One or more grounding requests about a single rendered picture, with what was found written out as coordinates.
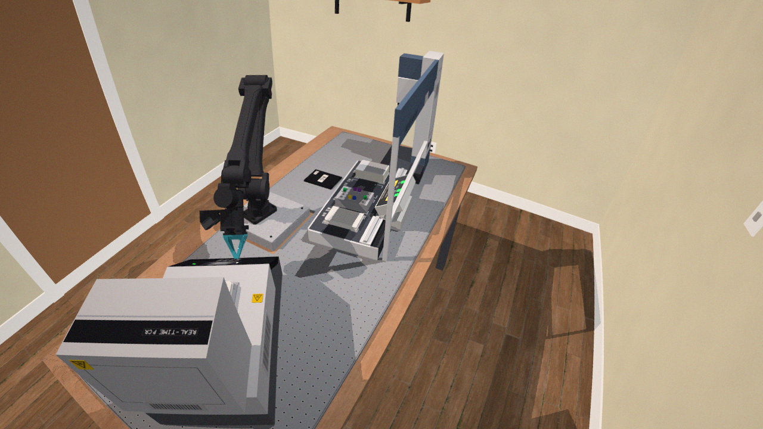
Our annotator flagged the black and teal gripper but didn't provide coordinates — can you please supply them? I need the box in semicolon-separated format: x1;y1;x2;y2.
220;208;249;259

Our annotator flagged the black flat rectangular pad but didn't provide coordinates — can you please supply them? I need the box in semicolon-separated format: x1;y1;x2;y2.
304;169;342;189

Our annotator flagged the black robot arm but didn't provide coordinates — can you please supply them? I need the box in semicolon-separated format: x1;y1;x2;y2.
200;75;277;230

